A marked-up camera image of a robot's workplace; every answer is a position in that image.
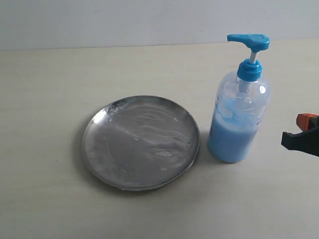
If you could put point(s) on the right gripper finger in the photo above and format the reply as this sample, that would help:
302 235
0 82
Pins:
307 121
306 141

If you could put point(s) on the blue soap pump bottle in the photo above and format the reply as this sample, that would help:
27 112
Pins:
241 101

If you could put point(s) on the round stainless steel plate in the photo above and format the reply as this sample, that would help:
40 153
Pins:
140 143

